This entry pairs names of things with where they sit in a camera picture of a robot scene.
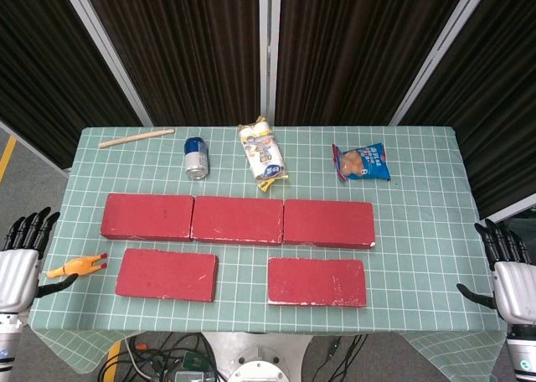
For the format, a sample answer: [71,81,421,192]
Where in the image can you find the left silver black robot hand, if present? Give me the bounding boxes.
[0,207,80,316]

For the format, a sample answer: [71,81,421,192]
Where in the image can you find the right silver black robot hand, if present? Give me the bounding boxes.
[456,218,536,323]

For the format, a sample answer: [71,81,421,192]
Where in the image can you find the red brick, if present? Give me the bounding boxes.
[115,248,219,303]
[100,193,195,243]
[190,195,285,245]
[266,256,368,308]
[282,199,377,250]

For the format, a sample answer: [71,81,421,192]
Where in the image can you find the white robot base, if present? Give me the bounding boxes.
[203,332,313,382]

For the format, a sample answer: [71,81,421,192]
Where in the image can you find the orange rubber chicken toy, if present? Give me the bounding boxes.
[45,252,108,279]

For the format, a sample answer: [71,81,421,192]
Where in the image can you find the wooden stick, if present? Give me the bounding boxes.
[98,128,176,149]

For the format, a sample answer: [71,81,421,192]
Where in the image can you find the dark fabric partition panel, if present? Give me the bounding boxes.
[79,0,261,127]
[0,0,142,169]
[274,0,478,127]
[397,0,536,220]

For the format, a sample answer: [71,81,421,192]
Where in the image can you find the blue snack bag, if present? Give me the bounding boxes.
[332,142,392,183]

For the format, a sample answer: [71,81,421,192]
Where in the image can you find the blue silver drink can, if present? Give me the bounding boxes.
[183,137,210,183]

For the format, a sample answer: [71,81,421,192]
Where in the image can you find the green checkered tablecloth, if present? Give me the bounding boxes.
[27,126,510,374]

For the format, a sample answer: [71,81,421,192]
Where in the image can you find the white yellow bread roll package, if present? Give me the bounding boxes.
[237,114,291,194]

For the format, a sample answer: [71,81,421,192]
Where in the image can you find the tangled black white cables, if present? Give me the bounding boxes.
[98,333,219,382]

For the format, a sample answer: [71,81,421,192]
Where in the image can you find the black cable with green plug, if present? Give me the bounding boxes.
[324,334,369,382]

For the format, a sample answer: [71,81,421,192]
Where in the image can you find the grey metal partition post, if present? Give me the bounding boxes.
[58,0,154,127]
[258,0,278,127]
[389,0,497,126]

